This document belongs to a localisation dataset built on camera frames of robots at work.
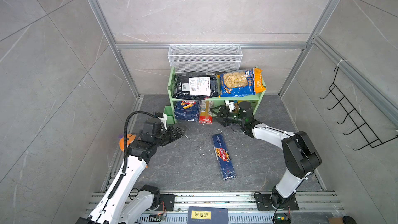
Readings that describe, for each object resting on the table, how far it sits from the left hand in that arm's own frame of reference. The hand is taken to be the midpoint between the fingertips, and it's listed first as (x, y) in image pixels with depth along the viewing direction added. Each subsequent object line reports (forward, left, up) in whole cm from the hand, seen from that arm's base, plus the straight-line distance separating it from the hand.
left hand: (180, 127), depth 74 cm
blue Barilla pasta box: (+15, -3, -5) cm, 16 cm away
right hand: (+11, -16, -3) cm, 20 cm away
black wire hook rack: (-2, -78, +10) cm, 79 cm away
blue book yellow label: (-34, -12, -20) cm, 42 cm away
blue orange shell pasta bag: (+21, -35, +10) cm, 42 cm away
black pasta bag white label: (+18, -8, +10) cm, 22 cm away
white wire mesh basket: (+49, -15, +7) cm, 52 cm away
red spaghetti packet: (+12, -13, -7) cm, 19 cm away
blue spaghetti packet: (-15, -23, -18) cm, 33 cm away
